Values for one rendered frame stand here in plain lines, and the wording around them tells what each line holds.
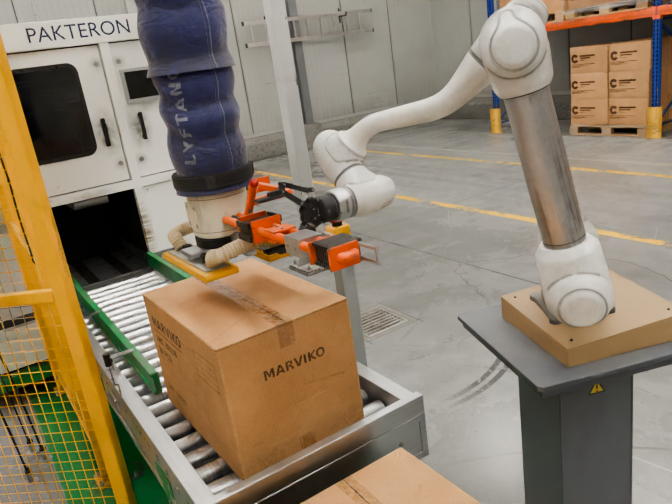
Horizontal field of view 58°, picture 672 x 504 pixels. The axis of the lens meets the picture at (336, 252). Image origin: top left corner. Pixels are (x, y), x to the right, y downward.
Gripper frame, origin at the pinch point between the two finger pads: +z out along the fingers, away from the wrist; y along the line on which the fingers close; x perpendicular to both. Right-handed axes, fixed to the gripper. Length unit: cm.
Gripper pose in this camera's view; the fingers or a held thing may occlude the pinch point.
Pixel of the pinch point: (264, 226)
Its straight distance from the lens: 157.1
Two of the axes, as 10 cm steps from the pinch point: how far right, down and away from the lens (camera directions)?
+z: -8.2, 2.8, -5.0
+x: -5.6, -1.8, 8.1
